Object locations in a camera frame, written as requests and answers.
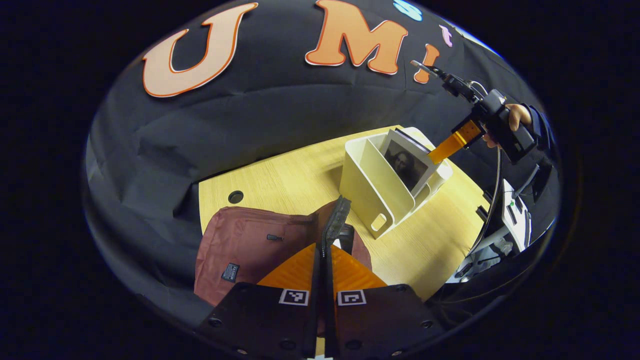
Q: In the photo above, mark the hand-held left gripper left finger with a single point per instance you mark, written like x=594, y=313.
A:
x=260, y=320

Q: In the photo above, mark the round black table grommet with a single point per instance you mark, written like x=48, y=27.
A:
x=235, y=196

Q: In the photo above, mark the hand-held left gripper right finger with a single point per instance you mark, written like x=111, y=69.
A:
x=380, y=320

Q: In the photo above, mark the white electronic device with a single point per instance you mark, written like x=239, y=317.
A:
x=517, y=220

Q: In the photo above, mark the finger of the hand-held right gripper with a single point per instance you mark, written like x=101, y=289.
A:
x=452, y=145

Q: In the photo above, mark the maroon schoolbag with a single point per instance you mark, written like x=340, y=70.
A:
x=240, y=250

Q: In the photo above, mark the black backdrop cloth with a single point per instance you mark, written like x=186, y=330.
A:
x=275, y=110

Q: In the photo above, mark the white plastic bookshelf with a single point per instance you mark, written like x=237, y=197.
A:
x=365, y=185

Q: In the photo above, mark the white spine book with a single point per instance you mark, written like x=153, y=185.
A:
x=405, y=162

